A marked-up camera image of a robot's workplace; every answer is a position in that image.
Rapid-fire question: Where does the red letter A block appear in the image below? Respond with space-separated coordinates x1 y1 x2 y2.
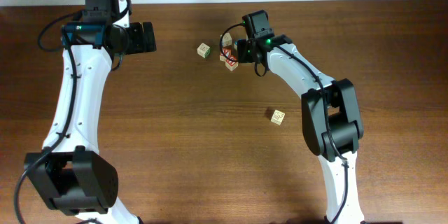
220 48 232 62

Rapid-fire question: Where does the red letter U block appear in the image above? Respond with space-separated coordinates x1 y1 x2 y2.
225 55 239 71

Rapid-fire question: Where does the natural block brown picture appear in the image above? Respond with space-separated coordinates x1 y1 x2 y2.
270 110 285 125

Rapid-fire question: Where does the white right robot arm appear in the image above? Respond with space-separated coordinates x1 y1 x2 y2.
237 35 365 223

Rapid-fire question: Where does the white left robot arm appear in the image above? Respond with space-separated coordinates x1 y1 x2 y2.
22 0 156 223

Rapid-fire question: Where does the natural block grey print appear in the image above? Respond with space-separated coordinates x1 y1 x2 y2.
220 32 232 48

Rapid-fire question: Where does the natural block green print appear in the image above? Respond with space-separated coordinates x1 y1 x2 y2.
197 43 211 58

